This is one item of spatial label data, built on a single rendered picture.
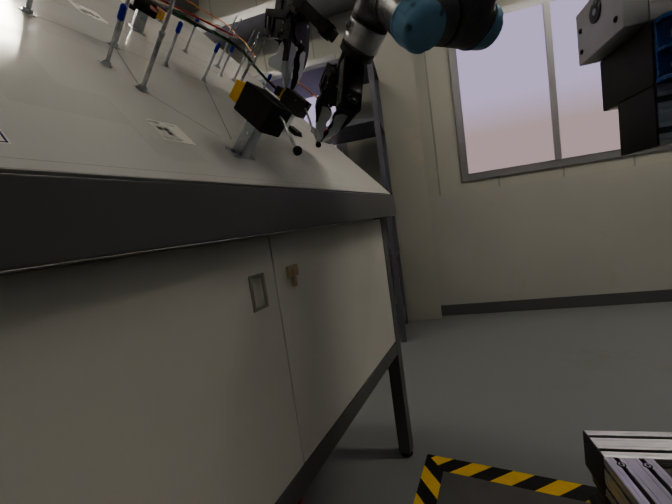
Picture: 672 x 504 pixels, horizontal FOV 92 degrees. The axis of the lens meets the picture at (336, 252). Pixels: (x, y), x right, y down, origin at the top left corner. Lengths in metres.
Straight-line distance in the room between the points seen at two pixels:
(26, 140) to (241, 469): 0.43
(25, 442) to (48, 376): 0.05
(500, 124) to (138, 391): 2.53
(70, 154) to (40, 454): 0.24
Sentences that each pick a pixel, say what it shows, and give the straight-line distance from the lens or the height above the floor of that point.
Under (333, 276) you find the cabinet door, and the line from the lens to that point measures 0.71.
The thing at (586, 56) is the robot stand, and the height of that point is 1.03.
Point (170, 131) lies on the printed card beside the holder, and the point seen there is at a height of 0.95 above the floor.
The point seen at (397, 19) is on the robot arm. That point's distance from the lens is 0.63.
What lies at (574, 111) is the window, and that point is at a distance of 2.78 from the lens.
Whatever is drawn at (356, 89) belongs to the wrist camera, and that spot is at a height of 1.05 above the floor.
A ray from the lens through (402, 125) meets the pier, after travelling 2.53.
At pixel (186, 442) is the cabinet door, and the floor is 0.58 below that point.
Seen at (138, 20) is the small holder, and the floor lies 1.29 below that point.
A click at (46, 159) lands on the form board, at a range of 0.35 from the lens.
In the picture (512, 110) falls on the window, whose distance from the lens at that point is 2.68.
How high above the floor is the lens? 0.80
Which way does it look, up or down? 5 degrees down
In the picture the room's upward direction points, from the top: 8 degrees counter-clockwise
